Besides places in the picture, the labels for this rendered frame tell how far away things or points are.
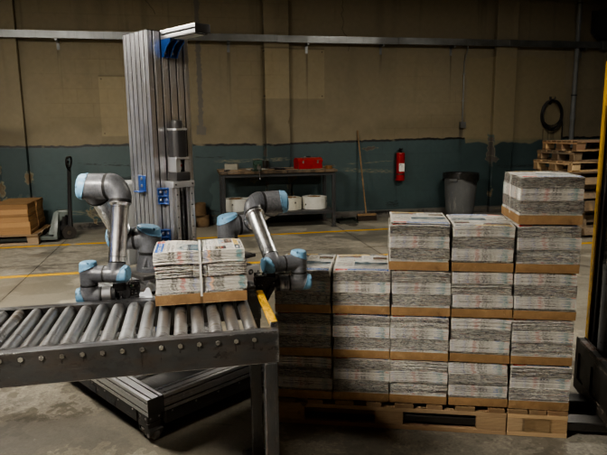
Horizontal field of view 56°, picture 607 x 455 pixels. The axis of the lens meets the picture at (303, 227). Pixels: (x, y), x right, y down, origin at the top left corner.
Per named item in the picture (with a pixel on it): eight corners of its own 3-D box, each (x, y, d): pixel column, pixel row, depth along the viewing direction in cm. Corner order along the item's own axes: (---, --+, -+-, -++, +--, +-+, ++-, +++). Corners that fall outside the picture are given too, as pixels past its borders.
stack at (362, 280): (287, 389, 336) (284, 252, 322) (491, 399, 321) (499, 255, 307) (275, 422, 299) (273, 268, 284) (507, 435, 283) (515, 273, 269)
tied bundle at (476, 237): (442, 255, 311) (443, 213, 307) (498, 255, 307) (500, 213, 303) (450, 272, 274) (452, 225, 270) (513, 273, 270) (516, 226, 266)
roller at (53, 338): (77, 316, 240) (76, 304, 240) (52, 359, 195) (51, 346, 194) (64, 317, 239) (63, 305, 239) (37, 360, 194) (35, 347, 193)
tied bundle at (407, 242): (387, 254, 315) (387, 212, 311) (442, 255, 311) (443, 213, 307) (387, 271, 278) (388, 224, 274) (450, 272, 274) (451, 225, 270)
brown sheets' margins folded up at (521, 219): (491, 375, 319) (499, 204, 302) (546, 377, 315) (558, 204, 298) (507, 408, 281) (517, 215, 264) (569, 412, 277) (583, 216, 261)
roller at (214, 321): (210, 309, 252) (219, 301, 252) (216, 348, 206) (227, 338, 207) (202, 301, 250) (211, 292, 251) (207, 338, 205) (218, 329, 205)
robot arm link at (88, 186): (139, 254, 291) (101, 188, 246) (110, 254, 292) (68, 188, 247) (144, 235, 298) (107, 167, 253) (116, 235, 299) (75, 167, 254)
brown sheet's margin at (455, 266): (443, 254, 310) (443, 246, 310) (498, 255, 306) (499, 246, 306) (451, 271, 273) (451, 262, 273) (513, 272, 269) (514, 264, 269)
